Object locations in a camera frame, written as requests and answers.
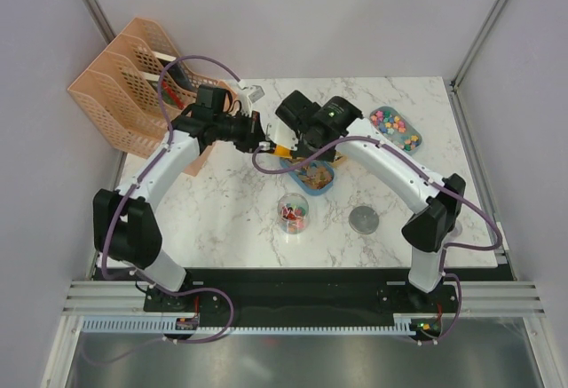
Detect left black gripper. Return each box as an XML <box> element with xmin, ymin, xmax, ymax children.
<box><xmin>213</xmin><ymin>110</ymin><xmax>274</xmax><ymax>154</ymax></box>

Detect yellow plastic scoop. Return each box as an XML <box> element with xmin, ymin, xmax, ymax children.
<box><xmin>271</xmin><ymin>145</ymin><xmax>293</xmax><ymax>159</ymax></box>

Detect light blue star candy tray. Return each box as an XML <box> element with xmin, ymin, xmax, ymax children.
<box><xmin>368</xmin><ymin>106</ymin><xmax>422</xmax><ymax>154</ymax></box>

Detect tan lollipop tray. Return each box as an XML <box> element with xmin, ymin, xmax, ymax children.
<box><xmin>330</xmin><ymin>152</ymin><xmax>347</xmax><ymax>169</ymax></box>

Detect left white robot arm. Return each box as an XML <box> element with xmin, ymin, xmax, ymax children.
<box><xmin>93</xmin><ymin>85</ymin><xmax>267</xmax><ymax>311</ymax></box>

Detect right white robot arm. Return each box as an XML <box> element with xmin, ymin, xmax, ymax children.
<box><xmin>275</xmin><ymin>91</ymin><xmax>466</xmax><ymax>312</ymax></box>

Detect peach desk organizer tray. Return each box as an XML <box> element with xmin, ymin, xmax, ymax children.
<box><xmin>182</xmin><ymin>81</ymin><xmax>241</xmax><ymax>176</ymax></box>

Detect clear glass jar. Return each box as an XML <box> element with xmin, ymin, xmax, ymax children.
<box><xmin>276</xmin><ymin>193</ymin><xmax>310</xmax><ymax>242</ymax></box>

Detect books in file rack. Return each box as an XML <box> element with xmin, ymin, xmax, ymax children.
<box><xmin>143</xmin><ymin>51</ymin><xmax>195</xmax><ymax>110</ymax></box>

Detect grey metal jar lid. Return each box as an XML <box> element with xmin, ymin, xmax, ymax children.
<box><xmin>348</xmin><ymin>205</ymin><xmax>380</xmax><ymax>235</ymax></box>

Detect peach file organizer rack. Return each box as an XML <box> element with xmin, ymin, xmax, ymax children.
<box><xmin>68</xmin><ymin>18</ymin><xmax>219</xmax><ymax>158</ymax></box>

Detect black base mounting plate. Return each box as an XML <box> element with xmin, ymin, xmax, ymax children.
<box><xmin>112</xmin><ymin>270</ymin><xmax>462</xmax><ymax>344</ymax></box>

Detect small purple candy cup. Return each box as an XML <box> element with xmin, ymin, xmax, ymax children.
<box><xmin>449</xmin><ymin>223</ymin><xmax>462</xmax><ymax>235</ymax></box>

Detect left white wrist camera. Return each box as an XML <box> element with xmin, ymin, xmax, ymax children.
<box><xmin>237</xmin><ymin>80</ymin><xmax>264</xmax><ymax>115</ymax></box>

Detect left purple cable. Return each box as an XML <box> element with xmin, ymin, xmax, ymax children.
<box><xmin>79</xmin><ymin>54</ymin><xmax>243</xmax><ymax>366</ymax></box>

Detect white slotted cable duct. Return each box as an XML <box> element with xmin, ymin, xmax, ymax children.
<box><xmin>81</xmin><ymin>315</ymin><xmax>416</xmax><ymax>336</ymax></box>

